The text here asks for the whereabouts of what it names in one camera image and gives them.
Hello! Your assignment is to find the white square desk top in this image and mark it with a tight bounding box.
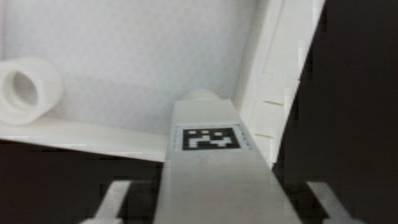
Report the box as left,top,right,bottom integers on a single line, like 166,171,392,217
0,0,326,161

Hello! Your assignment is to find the white leg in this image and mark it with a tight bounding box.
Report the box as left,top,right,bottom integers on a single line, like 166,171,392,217
152,89,301,224

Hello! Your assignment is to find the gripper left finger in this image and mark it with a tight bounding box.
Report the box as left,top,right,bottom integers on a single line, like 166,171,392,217
78,180,149,224

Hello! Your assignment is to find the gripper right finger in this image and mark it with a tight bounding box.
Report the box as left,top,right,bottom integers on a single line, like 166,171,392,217
282,180,369,224

